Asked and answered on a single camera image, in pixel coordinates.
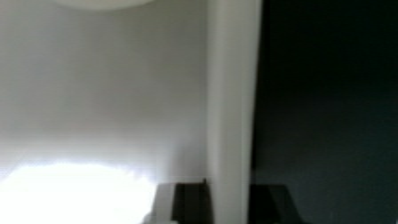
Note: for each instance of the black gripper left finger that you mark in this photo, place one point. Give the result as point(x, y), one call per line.
point(192, 204)

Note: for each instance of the white square tabletop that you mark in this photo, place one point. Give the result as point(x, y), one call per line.
point(126, 103)

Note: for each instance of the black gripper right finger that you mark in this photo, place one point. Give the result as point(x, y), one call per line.
point(272, 208)

